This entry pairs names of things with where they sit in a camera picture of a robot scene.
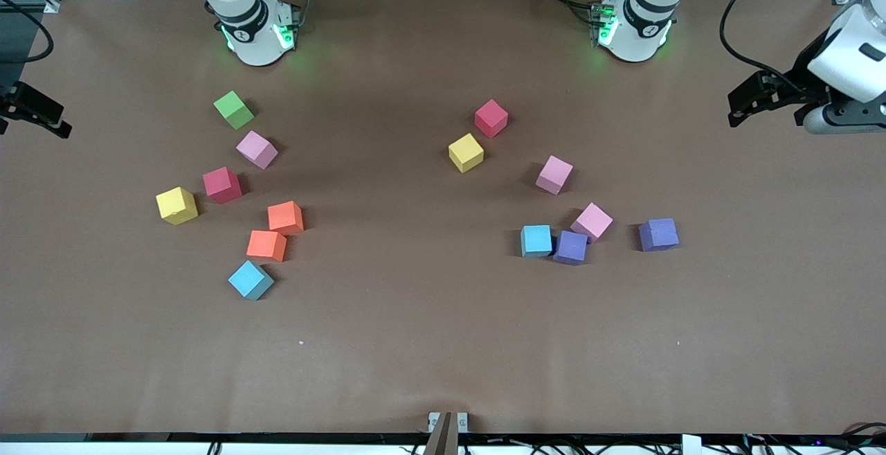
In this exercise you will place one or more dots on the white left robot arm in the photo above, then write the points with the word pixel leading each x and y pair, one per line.
pixel 640 25

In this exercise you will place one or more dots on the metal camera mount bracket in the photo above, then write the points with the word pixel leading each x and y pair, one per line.
pixel 448 434

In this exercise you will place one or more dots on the yellow foam cube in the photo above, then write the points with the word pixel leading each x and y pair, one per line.
pixel 176 206
pixel 466 152

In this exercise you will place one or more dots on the orange foam cube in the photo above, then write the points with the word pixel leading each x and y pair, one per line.
pixel 285 217
pixel 266 245

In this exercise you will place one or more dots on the purple foam cube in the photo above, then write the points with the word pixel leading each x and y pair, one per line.
pixel 658 234
pixel 570 247

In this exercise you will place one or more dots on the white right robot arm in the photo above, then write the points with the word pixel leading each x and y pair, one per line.
pixel 249 32

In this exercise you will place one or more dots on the green foam cube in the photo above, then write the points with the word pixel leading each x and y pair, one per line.
pixel 233 110

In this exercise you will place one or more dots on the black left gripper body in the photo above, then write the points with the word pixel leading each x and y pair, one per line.
pixel 801 70

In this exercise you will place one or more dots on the pink foam cube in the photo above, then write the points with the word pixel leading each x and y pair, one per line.
pixel 554 174
pixel 592 221
pixel 256 149

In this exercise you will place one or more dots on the blue foam cube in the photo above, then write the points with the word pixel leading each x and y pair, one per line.
pixel 536 240
pixel 250 280

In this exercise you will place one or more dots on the red foam cube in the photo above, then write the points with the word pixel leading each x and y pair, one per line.
pixel 491 118
pixel 221 185

